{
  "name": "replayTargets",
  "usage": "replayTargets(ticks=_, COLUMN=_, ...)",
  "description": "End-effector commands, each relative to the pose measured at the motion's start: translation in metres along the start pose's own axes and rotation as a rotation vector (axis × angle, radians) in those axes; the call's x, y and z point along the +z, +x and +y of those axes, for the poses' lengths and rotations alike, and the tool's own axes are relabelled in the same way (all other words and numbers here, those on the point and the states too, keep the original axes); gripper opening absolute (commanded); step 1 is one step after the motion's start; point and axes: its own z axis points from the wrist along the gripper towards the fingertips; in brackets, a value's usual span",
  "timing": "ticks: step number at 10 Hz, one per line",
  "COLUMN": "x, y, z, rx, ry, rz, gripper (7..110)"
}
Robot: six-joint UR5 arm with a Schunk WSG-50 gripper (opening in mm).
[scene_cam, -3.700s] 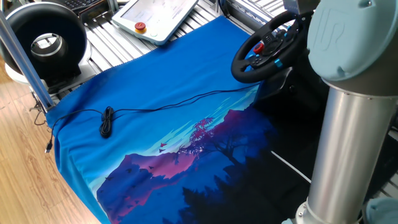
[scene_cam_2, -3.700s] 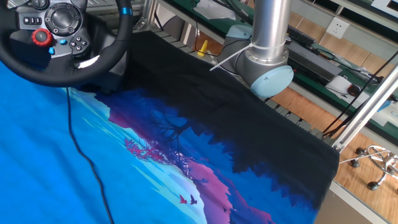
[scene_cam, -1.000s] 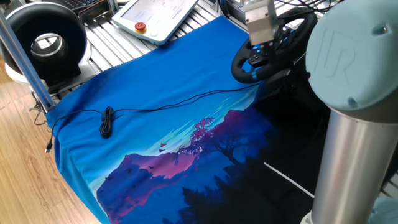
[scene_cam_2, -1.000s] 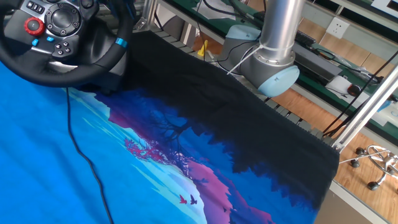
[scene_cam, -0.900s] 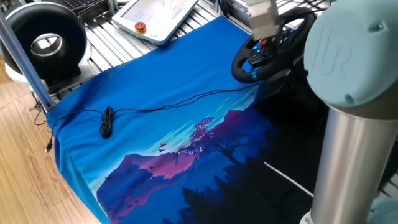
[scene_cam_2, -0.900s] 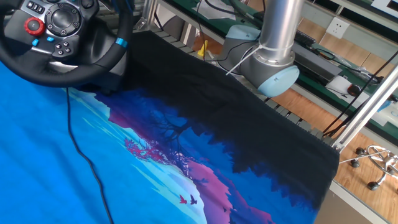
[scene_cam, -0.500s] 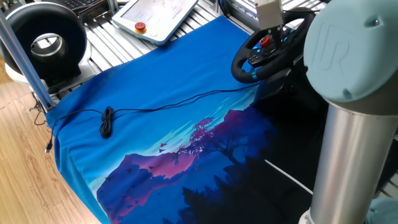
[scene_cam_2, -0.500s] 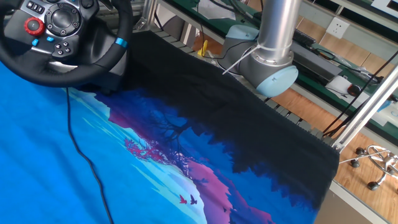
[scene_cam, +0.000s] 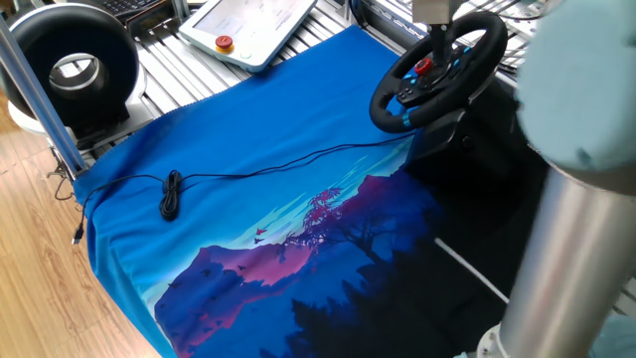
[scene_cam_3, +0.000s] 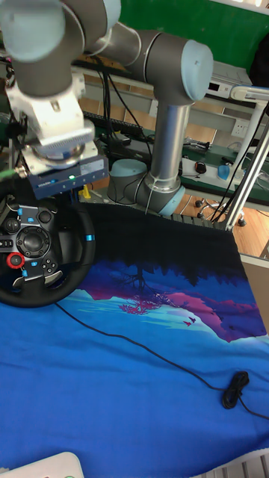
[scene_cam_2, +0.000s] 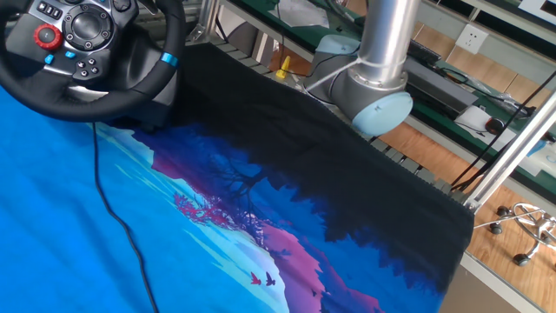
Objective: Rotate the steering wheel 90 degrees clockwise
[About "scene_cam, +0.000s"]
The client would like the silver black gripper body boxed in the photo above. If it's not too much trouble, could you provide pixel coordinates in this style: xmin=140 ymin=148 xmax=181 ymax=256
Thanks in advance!
xmin=411 ymin=0 xmax=466 ymax=26

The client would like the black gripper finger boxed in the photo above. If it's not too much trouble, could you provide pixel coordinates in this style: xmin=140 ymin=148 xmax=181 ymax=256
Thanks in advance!
xmin=427 ymin=22 xmax=454 ymax=66

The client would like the black racing steering wheel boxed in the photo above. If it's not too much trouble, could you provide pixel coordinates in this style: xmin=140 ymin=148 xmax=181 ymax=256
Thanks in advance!
xmin=368 ymin=10 xmax=510 ymax=134

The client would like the black steering wheel base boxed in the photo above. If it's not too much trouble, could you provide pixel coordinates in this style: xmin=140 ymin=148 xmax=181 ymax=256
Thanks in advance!
xmin=404 ymin=74 xmax=531 ymax=200

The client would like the white teach pendant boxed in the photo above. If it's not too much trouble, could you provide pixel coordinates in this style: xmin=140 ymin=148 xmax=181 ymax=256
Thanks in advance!
xmin=177 ymin=0 xmax=319 ymax=74

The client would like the blue landscape print cloth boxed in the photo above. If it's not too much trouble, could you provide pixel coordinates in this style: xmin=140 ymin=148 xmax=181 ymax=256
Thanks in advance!
xmin=73 ymin=24 xmax=636 ymax=358

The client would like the white zip tie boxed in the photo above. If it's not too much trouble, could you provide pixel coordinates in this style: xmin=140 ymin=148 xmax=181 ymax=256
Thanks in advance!
xmin=434 ymin=237 xmax=511 ymax=304

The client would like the black keyboard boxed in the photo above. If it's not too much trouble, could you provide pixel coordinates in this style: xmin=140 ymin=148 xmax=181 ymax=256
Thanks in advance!
xmin=91 ymin=0 xmax=163 ymax=19

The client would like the thin black USB cable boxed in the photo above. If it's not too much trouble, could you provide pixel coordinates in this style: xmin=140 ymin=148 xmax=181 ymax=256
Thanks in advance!
xmin=72 ymin=129 xmax=416 ymax=247

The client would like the aluminium frame post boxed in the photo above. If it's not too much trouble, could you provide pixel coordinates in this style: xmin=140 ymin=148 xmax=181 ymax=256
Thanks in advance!
xmin=0 ymin=14 xmax=89 ymax=181

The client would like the black round ring device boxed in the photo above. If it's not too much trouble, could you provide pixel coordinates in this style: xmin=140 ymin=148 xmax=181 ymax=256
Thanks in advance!
xmin=0 ymin=2 xmax=141 ymax=131

